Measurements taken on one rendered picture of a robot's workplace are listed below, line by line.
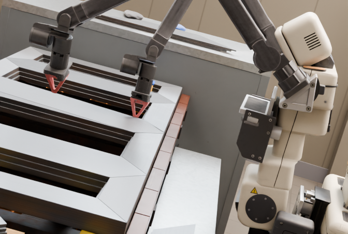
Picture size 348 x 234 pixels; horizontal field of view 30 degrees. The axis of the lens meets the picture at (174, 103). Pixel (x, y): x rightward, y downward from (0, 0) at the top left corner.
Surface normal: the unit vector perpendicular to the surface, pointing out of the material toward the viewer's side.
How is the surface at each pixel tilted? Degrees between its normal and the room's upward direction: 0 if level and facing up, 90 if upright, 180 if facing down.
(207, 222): 0
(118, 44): 90
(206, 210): 0
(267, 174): 90
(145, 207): 0
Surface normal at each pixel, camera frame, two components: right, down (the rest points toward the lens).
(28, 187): 0.25, -0.94
